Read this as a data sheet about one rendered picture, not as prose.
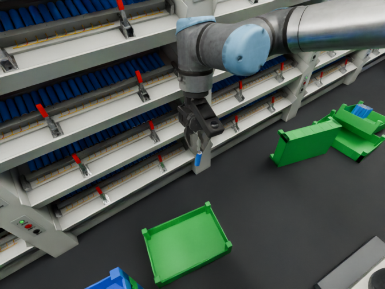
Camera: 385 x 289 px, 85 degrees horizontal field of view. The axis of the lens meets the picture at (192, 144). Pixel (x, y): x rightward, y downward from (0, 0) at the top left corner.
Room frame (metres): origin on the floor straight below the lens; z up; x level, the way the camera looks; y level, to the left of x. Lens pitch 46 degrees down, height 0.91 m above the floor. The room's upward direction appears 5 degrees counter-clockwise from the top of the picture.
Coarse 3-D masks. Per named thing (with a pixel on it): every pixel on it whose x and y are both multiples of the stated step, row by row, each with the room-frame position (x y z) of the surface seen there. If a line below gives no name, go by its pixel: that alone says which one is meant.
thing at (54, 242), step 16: (0, 176) 0.36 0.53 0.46; (0, 192) 0.33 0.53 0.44; (16, 192) 0.35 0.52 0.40; (16, 208) 0.32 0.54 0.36; (32, 208) 0.34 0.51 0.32; (0, 224) 0.29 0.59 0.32; (48, 224) 0.33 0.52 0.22; (32, 240) 0.29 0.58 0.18; (48, 240) 0.31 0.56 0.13; (64, 240) 0.32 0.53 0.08
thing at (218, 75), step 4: (300, 4) 1.10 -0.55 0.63; (272, 56) 0.87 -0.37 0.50; (276, 56) 0.89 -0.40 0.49; (268, 60) 0.87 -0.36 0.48; (216, 72) 0.71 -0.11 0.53; (220, 72) 0.72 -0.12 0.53; (224, 72) 0.72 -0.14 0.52; (228, 72) 0.74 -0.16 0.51; (216, 76) 0.70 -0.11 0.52; (220, 76) 0.72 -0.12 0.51; (224, 76) 0.73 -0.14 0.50; (228, 76) 0.75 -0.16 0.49; (216, 80) 0.72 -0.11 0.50; (220, 80) 0.73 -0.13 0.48
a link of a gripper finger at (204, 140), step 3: (198, 132) 0.50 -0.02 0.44; (201, 132) 0.46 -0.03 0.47; (204, 132) 0.46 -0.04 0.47; (198, 135) 0.50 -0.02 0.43; (201, 135) 0.46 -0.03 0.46; (204, 135) 0.46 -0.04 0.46; (201, 138) 0.47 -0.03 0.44; (204, 138) 0.45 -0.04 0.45; (207, 138) 0.46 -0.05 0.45; (201, 141) 0.46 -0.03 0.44; (204, 141) 0.45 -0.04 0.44; (207, 141) 0.46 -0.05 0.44; (201, 144) 0.46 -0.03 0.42; (204, 144) 0.45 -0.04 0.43; (201, 147) 0.45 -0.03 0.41; (204, 147) 0.45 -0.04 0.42; (201, 150) 0.45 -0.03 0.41
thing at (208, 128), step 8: (192, 104) 0.46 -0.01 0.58; (200, 104) 0.46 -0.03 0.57; (208, 104) 0.47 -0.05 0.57; (200, 112) 0.44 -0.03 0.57; (208, 112) 0.44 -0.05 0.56; (200, 120) 0.42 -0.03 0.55; (208, 120) 0.41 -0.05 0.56; (216, 120) 0.42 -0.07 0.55; (208, 128) 0.39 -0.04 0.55; (216, 128) 0.39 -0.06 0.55; (224, 128) 0.40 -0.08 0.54; (208, 136) 0.38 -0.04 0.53
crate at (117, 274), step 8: (112, 272) 0.12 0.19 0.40; (120, 272) 0.12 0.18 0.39; (104, 280) 0.11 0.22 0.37; (112, 280) 0.11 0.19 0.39; (120, 280) 0.11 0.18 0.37; (128, 280) 0.12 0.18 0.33; (88, 288) 0.10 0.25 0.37; (96, 288) 0.10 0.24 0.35; (104, 288) 0.11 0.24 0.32; (112, 288) 0.11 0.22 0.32; (120, 288) 0.10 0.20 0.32; (128, 288) 0.10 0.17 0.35
